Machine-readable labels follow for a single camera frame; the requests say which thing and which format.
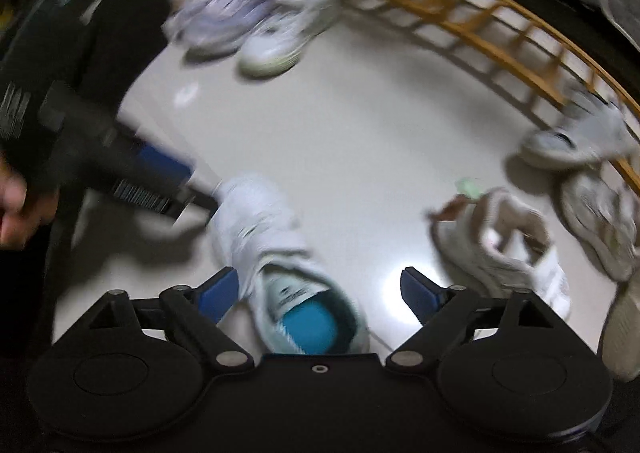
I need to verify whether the white beige velcro sneaker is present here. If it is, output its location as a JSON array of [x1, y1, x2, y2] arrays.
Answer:
[[601, 278, 640, 382], [427, 177, 572, 321]]

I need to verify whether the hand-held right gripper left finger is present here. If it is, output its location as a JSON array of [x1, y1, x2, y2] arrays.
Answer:
[[90, 267, 253, 374]]

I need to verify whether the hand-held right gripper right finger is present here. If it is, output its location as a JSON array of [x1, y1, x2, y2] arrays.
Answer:
[[385, 267, 556, 374]]

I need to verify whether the white grey velcro sneaker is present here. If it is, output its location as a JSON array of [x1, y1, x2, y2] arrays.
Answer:
[[560, 172, 640, 282], [520, 83, 638, 170]]

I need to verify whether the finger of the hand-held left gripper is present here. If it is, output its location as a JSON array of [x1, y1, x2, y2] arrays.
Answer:
[[127, 140, 198, 186], [110, 175, 223, 226]]

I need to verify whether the person's left hand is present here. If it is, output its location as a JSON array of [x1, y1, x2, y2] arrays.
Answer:
[[0, 165, 57, 250]]

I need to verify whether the white sneaker green lining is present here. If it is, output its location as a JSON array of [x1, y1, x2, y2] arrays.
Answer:
[[239, 0, 343, 78], [210, 173, 371, 355]]

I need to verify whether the wooden shoe rack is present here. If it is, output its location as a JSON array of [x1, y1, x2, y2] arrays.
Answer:
[[265, 0, 640, 194]]

